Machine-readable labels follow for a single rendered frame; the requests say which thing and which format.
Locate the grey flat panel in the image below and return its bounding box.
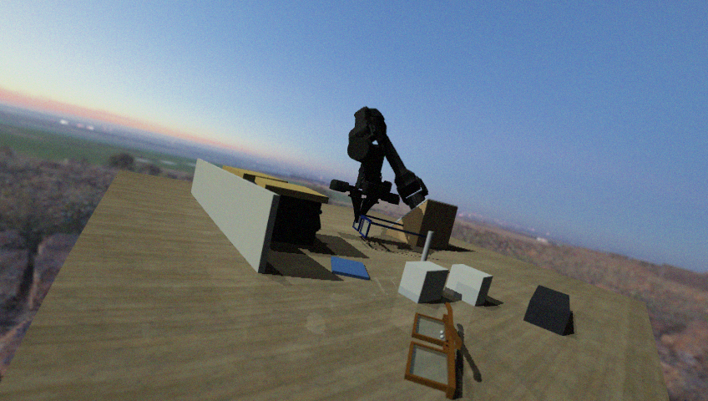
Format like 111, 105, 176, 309
191, 158, 280, 273

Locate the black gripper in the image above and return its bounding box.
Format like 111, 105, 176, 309
329, 165, 400, 223

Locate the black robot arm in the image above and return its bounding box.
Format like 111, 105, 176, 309
347, 107, 428, 210

